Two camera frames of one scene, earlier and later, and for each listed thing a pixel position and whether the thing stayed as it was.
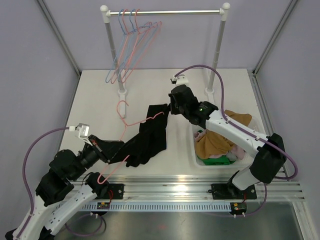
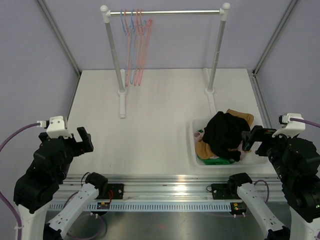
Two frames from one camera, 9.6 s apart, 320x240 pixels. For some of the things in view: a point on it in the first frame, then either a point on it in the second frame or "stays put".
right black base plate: (230, 191) stays put
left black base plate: (117, 191) stays put
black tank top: (151, 139) → (224, 132)
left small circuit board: (103, 205) stays put
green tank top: (220, 160) stays put
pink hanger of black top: (99, 183) → (146, 31)
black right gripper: (173, 110) → (259, 133)
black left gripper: (111, 148) → (81, 147)
